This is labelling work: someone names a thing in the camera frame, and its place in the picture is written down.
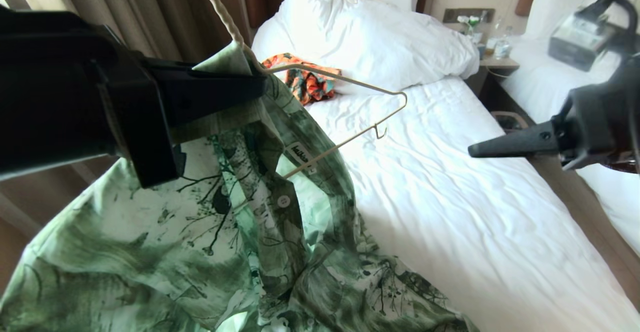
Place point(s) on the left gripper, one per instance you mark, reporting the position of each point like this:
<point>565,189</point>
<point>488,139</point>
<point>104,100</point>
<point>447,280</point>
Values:
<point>60,86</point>

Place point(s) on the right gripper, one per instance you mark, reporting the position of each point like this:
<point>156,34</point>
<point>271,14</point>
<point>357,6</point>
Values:
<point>600,121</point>

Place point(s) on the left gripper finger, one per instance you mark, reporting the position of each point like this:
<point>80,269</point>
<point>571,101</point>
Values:
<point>210,89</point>

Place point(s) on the green patterned shirt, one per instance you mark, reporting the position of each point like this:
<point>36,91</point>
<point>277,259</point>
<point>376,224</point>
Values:
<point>150,252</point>

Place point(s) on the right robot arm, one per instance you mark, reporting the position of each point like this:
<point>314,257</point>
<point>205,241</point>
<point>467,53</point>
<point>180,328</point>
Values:
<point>631,71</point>

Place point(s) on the white bed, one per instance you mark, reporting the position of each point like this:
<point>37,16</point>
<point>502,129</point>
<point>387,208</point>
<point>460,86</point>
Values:
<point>610,202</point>
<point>450,197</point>

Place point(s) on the woven basket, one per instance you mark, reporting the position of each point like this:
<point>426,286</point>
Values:
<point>510,120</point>

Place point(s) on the wooden nightstand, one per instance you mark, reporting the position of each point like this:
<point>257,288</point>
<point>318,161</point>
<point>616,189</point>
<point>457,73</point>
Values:
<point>500,64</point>

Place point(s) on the clear plastic bottle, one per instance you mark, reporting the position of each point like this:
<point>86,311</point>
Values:
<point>504,46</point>
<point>495,39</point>

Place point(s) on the orange patterned garment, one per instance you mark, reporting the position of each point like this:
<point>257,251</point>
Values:
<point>310,84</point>

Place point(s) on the beige curtain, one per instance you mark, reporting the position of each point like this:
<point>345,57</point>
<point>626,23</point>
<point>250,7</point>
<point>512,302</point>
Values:
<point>125,1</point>

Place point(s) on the white and green flower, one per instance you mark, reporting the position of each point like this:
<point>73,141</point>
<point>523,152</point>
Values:
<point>470,25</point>

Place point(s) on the large white pillow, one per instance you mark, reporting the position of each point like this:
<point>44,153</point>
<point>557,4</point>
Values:
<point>380,41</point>

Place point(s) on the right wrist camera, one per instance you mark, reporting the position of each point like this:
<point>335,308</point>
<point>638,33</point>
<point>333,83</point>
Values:
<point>575,41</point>

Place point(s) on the metal wall switch panel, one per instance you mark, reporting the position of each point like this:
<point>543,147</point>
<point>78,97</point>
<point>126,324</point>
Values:
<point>467,15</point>

